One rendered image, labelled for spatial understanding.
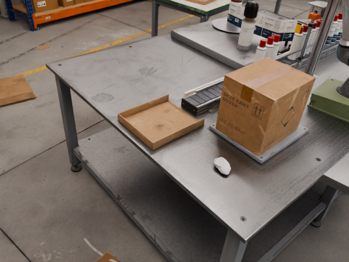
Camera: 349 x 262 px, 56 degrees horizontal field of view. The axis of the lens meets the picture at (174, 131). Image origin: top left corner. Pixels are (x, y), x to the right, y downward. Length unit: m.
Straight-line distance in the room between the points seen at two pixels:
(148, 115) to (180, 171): 0.39
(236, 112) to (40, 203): 1.48
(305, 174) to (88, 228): 1.33
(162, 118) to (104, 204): 0.92
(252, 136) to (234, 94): 0.18
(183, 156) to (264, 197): 0.36
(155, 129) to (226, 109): 0.33
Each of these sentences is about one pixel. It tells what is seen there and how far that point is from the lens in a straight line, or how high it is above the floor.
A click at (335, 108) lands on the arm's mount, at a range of 1.81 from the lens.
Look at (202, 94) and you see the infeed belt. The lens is 1.65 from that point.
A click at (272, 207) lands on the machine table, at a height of 0.83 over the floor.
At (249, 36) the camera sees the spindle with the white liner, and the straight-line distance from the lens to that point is 2.19.
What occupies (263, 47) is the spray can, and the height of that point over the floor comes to 1.05.
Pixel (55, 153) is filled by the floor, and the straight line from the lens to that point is 2.68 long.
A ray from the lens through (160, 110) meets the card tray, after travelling 1.58.
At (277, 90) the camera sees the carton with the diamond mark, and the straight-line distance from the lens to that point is 1.30.
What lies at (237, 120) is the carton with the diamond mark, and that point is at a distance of 1.37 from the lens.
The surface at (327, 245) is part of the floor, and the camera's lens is 2.34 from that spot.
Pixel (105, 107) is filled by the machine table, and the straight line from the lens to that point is 1.62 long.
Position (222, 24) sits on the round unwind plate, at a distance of 2.60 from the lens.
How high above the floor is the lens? 1.72
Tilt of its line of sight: 37 degrees down
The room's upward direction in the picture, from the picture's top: 5 degrees clockwise
